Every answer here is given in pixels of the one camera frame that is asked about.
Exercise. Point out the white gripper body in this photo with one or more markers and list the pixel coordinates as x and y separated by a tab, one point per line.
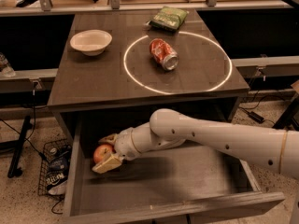
123	146

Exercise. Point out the dark wooden cabinet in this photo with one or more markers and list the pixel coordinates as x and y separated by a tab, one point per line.
205	84

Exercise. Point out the black table frame right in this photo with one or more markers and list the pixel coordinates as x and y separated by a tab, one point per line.
287	118

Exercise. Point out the dark snack bag in basket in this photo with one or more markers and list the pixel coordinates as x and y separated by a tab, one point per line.
57	173

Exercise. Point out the black power adapter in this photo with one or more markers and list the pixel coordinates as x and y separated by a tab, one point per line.
256	117

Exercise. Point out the black wire basket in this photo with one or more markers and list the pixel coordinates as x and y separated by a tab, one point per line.
49	150

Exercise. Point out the open wooden top drawer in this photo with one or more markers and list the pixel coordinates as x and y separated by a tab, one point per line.
191	184

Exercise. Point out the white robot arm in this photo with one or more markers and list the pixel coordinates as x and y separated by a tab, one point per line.
275	150

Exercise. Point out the green chip bag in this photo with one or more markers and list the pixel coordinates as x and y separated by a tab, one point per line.
169	18

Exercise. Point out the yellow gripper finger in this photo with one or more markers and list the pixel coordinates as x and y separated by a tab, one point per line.
110	162
110	139

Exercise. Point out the black floor stand leg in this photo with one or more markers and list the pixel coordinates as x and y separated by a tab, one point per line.
14	170

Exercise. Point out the red apple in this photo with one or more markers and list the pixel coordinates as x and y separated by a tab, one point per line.
101	151

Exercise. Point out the crushed red soda can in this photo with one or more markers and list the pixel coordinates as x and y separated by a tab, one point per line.
163	54

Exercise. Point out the white paper bowl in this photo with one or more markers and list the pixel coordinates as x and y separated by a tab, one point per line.
91	42

